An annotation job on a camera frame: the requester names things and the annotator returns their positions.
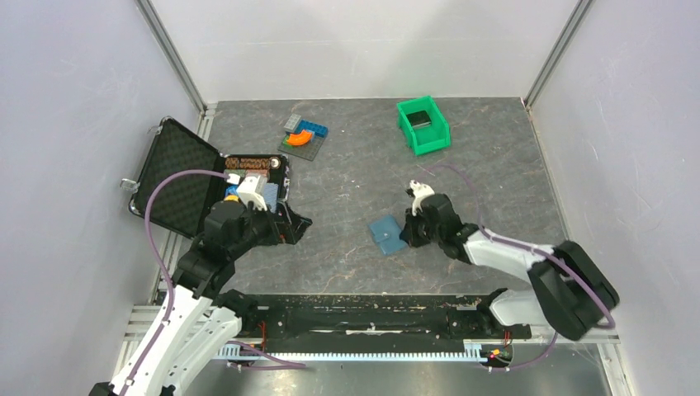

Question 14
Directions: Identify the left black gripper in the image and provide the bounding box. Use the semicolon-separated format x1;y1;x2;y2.
229;196;312;258

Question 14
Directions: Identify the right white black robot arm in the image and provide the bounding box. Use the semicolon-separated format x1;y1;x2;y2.
400;188;620;341

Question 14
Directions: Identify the white toothed cable strip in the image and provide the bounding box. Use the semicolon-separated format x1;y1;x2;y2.
210;342;487;364

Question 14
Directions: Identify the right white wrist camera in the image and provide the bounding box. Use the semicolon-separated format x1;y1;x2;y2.
406;180;435;216

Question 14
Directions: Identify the blue lego brick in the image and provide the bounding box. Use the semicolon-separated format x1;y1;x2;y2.
295;120;329;138

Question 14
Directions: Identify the top poker chip row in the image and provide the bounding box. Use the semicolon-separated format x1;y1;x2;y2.
225;157;271;170

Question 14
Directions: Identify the blue playing card deck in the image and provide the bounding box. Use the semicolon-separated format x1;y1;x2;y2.
262;183;279;213

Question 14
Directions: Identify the green plastic bin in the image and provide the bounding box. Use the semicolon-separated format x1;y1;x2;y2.
396;96;452;156

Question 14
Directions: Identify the black poker chip case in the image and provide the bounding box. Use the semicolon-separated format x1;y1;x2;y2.
128;116;290;238

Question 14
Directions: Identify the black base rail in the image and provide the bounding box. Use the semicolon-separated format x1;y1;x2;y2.
237;294;532;354

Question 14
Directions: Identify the grey lego baseplate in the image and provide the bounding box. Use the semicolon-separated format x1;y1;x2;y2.
277;134;325;161

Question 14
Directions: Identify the orange curved lego piece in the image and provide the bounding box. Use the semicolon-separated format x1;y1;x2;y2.
283;130;315;147

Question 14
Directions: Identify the blue poker chip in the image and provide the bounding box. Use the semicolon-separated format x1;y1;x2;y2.
225;185;238;198

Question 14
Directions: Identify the left aluminium corner post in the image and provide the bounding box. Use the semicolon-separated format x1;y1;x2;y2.
135;0;207;114

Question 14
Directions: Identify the black object in bin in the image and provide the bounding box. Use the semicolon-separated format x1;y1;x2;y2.
407;111;432;130

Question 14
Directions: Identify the right aluminium corner post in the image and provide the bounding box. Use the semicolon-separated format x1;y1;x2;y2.
523;0;595;111

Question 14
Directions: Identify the white dealer button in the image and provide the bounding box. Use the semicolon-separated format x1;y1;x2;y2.
269;157;281;169

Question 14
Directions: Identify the grey lego brick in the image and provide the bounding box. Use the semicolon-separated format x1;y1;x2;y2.
283;114;301;134

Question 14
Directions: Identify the poker chip row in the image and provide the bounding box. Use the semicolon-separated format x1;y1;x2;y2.
245;169;270;179
225;157;271;170

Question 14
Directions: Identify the aluminium corner post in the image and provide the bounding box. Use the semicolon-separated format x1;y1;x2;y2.
135;0;207;114
523;0;595;111

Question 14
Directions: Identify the blue leather card holder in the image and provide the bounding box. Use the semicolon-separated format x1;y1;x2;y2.
368;214;409;256

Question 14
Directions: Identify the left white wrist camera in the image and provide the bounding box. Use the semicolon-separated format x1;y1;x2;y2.
225;173;268;211

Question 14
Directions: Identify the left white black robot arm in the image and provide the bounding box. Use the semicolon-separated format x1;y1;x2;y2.
90;201;313;395

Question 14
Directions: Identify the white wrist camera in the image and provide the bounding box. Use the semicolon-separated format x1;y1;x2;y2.
406;180;435;216
225;173;268;211

